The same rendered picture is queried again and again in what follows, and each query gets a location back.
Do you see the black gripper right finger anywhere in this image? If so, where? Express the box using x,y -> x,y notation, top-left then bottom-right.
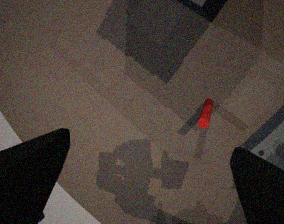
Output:
230,147 -> 284,224

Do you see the red peg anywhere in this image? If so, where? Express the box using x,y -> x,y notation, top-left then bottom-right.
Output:
198,99 -> 213,128

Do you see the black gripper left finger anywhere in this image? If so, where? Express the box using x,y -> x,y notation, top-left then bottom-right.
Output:
0,128 -> 70,224

